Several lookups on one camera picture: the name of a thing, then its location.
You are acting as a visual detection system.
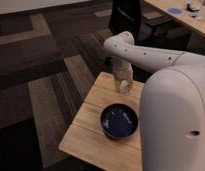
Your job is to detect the blue round disc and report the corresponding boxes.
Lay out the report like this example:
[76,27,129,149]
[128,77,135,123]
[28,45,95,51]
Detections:
[167,8,182,14]

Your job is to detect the black office chair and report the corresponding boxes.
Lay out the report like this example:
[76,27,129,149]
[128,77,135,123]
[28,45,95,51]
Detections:
[109,0,173,45]

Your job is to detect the wooden desk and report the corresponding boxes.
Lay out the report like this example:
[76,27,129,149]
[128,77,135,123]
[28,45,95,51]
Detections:
[144,0,205,38]

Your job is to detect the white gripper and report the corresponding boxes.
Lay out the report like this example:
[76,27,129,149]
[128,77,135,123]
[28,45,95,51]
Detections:
[113,60,133,93]

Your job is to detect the dark blue ceramic bowl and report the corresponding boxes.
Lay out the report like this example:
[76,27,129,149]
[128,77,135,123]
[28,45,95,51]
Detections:
[100,103,139,140]

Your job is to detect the small wooden table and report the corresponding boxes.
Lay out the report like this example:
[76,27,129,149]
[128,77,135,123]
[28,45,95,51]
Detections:
[59,72,144,171]

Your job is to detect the small clutter on desk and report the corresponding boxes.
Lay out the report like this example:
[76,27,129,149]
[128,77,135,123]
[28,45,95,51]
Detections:
[186,0,205,20]

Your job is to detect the white sponge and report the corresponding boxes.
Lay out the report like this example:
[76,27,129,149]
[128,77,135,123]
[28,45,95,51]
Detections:
[120,80,130,94]

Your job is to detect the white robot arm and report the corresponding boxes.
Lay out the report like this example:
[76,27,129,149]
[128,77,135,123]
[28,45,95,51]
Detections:
[103,31,205,171]

